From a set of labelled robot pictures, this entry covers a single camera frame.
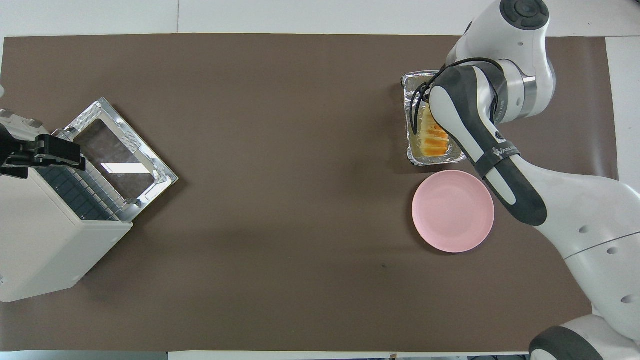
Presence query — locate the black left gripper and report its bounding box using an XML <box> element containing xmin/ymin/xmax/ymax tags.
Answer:
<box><xmin>0</xmin><ymin>122</ymin><xmax>87</xmax><ymax>180</ymax></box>

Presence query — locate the aluminium foil tray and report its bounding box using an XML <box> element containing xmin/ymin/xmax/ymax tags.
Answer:
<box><xmin>401</xmin><ymin>70</ymin><xmax>467</xmax><ymax>167</ymax></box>

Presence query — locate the sliced golden bread loaf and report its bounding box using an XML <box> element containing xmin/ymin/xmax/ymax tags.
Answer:
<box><xmin>419</xmin><ymin>102</ymin><xmax>452</xmax><ymax>159</ymax></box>

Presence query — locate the metal oven rack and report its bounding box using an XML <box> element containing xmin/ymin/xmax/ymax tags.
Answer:
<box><xmin>37</xmin><ymin>129</ymin><xmax>125</xmax><ymax>222</ymax></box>

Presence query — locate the cream toaster oven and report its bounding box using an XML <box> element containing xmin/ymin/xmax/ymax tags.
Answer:
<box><xmin>0</xmin><ymin>109</ymin><xmax>134</xmax><ymax>304</ymax></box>

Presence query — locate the glass oven door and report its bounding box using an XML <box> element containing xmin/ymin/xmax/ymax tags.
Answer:
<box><xmin>52</xmin><ymin>97</ymin><xmax>179</xmax><ymax>223</ymax></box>

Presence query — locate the brown table mat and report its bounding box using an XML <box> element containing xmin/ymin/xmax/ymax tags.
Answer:
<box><xmin>0</xmin><ymin>33</ymin><xmax>617</xmax><ymax>353</ymax></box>

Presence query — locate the pink round plate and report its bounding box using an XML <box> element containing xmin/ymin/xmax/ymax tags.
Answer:
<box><xmin>411</xmin><ymin>170</ymin><xmax>496</xmax><ymax>254</ymax></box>

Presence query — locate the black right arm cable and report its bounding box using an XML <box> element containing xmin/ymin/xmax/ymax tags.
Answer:
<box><xmin>409</xmin><ymin>57</ymin><xmax>501</xmax><ymax>137</ymax></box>

